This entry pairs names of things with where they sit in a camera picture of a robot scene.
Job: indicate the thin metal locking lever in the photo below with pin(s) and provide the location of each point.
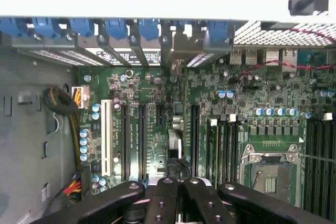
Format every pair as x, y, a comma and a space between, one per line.
320, 158

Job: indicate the long black expansion slot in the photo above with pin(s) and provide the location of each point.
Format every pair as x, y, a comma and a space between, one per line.
195, 140
142, 140
125, 140

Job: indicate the green motherboard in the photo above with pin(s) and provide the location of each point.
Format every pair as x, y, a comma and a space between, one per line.
152, 90

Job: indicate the rear port block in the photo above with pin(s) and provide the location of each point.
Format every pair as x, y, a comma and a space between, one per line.
273, 57

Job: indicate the white PCI expansion slot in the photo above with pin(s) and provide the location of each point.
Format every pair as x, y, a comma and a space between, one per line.
106, 137

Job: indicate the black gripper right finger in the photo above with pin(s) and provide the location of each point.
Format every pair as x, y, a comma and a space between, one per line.
207, 203

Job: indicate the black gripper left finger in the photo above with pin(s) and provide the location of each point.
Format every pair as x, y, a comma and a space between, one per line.
162, 203

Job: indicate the perforated metal slot cover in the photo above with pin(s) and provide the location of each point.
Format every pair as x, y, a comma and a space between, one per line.
84, 57
52, 57

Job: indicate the CPU socket with metal frame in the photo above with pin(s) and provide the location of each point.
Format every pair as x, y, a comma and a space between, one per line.
273, 179

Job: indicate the short black expansion slot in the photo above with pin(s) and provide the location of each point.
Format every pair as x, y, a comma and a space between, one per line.
159, 115

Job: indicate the black service label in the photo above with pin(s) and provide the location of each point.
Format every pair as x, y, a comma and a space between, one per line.
123, 56

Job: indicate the grey metal PC case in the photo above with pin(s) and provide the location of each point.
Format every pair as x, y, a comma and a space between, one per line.
26, 129

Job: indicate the white power connector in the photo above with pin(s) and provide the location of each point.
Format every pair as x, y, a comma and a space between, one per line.
81, 96

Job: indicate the black table clamp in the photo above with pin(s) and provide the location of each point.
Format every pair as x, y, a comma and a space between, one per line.
315, 5

